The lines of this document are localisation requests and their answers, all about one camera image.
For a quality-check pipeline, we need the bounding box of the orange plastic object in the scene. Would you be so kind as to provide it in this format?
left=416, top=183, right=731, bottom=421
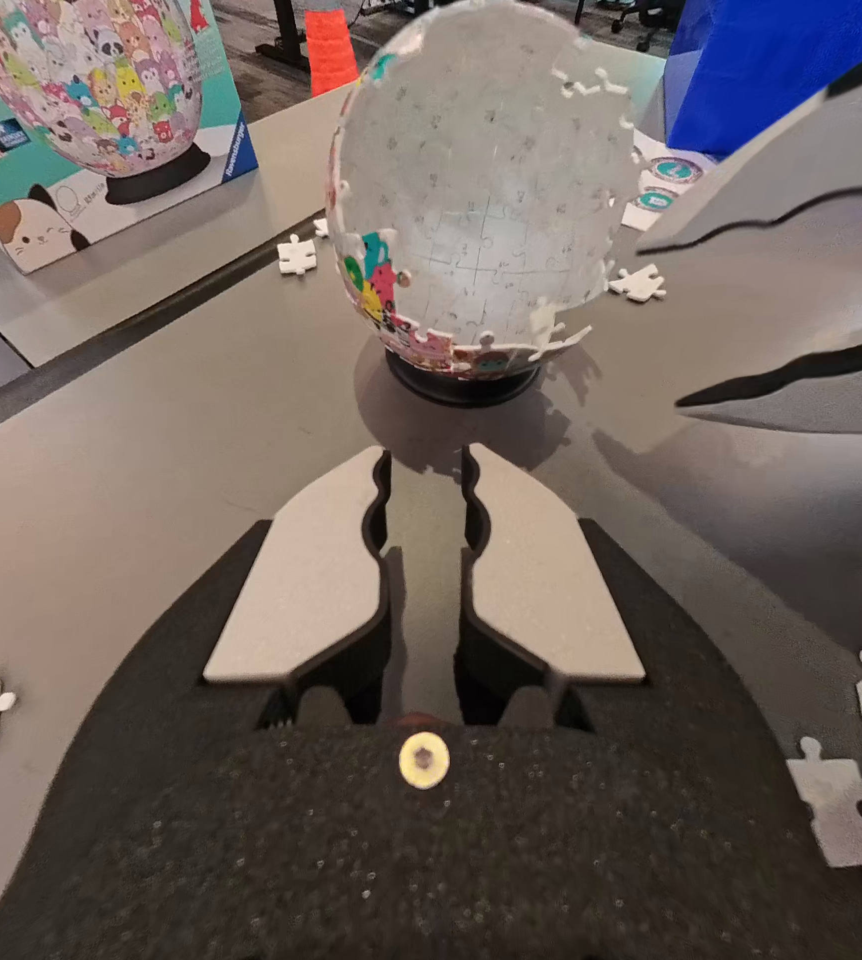
left=304, top=8, right=360, bottom=99

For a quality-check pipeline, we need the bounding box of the puzzle instruction leaflet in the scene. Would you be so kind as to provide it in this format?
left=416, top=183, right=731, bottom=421
left=619, top=128, right=720, bottom=234

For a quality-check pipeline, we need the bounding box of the blue plastic bin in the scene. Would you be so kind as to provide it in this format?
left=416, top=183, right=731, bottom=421
left=664, top=0, right=862, bottom=163

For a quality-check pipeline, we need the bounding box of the teal puzzle box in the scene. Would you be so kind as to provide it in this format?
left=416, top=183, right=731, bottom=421
left=0, top=0, right=259, bottom=276

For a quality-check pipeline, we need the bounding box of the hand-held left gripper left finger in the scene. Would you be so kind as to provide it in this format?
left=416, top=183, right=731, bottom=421
left=203, top=447, right=394, bottom=688

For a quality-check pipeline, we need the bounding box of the colourful puzzle ball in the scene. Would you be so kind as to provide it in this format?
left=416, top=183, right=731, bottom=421
left=326, top=0, right=642, bottom=376

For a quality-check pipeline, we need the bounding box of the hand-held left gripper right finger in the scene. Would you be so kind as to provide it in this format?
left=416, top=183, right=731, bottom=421
left=457, top=444, right=648, bottom=688

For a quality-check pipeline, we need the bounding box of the black ball stand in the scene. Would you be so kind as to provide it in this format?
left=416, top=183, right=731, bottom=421
left=383, top=348, right=540, bottom=406

